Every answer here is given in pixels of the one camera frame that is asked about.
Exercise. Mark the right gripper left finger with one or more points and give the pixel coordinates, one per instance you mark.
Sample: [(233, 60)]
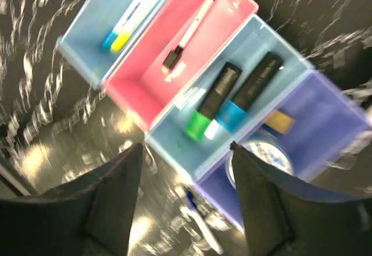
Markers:
[(90, 215)]

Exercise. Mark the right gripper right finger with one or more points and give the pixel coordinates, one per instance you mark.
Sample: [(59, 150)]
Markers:
[(284, 215)]

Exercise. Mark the round blue tape tin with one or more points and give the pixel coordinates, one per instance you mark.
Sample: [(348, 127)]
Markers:
[(265, 144)]

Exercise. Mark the small yellow eraser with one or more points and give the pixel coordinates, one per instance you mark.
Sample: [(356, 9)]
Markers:
[(280, 122)]

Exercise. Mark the blue capped marker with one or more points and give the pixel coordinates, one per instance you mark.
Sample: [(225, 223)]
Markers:
[(235, 109)]

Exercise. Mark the green black marker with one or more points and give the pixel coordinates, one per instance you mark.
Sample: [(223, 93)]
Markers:
[(212, 101)]

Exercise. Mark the black white marker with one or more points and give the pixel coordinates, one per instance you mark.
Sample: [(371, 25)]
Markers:
[(174, 55)]

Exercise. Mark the white marker blue cap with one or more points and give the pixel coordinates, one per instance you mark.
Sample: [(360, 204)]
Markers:
[(128, 14)]

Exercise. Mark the four-compartment colourful organizer tray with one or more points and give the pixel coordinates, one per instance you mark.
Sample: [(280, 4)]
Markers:
[(120, 45)]

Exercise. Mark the yellow highlighter pen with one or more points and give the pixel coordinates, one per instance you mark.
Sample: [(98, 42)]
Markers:
[(136, 17)]

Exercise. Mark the white pen blue tip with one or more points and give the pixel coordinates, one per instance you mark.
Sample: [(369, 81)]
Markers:
[(205, 230)]

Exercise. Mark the black marble pattern mat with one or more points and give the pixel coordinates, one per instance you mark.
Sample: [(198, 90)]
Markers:
[(54, 127)]

